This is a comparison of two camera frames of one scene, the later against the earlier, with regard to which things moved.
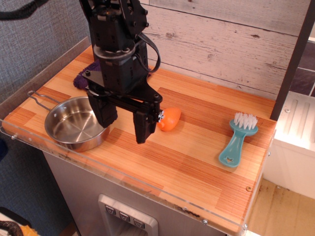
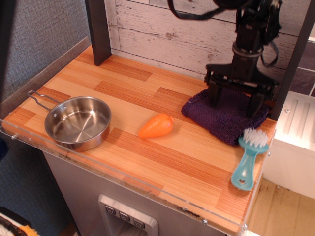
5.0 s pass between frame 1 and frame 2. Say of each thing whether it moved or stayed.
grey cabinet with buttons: stayed
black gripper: moved
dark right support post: stayed
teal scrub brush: moved
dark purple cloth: moved
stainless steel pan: stayed
